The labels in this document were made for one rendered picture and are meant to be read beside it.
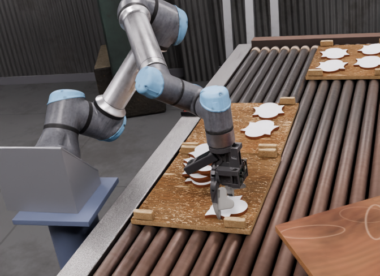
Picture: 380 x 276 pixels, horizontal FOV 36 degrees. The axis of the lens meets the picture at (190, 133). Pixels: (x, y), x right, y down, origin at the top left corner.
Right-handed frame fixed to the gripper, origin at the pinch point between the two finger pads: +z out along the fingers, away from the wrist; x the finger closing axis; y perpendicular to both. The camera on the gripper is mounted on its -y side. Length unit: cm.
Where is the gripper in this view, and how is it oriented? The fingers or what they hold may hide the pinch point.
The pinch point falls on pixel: (223, 206)
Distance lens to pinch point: 164.5
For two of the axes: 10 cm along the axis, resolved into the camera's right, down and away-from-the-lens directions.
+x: 4.0, -4.4, 8.0
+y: 9.0, 0.5, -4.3
